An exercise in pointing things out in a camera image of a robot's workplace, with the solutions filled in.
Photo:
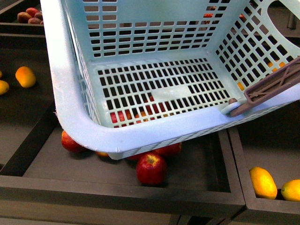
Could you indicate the orange mango left bin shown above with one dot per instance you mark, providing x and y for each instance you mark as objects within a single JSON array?
[{"x": 26, "y": 77}]

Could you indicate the red apple left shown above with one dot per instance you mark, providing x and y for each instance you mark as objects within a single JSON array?
[{"x": 69, "y": 144}]

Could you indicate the red yellow apple small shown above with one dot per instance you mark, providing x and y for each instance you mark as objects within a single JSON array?
[{"x": 102, "y": 154}]

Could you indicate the yellow mango right bin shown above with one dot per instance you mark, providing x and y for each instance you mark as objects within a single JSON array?
[{"x": 263, "y": 183}]

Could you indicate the light blue plastic basket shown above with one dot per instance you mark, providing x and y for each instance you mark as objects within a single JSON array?
[{"x": 129, "y": 76}]

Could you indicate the yellow lemon right bin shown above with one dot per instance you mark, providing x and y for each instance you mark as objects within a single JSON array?
[{"x": 291, "y": 190}]

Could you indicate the brown basket handle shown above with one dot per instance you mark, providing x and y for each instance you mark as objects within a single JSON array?
[{"x": 270, "y": 86}]

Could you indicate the red apple front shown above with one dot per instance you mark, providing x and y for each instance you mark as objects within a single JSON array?
[{"x": 151, "y": 169}]

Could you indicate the brown kiwi fruit pile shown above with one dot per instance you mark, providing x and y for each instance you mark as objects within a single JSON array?
[{"x": 30, "y": 16}]

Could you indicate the dark wooden right crate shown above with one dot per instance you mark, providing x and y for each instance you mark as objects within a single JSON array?
[{"x": 271, "y": 142}]

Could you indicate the dark wooden apple crate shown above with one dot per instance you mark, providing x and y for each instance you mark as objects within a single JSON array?
[{"x": 201, "y": 181}]

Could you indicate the yellow lemon left edge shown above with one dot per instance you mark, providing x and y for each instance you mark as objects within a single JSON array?
[{"x": 4, "y": 87}]

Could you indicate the red apple under basket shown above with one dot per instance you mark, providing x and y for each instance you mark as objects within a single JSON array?
[{"x": 166, "y": 152}]

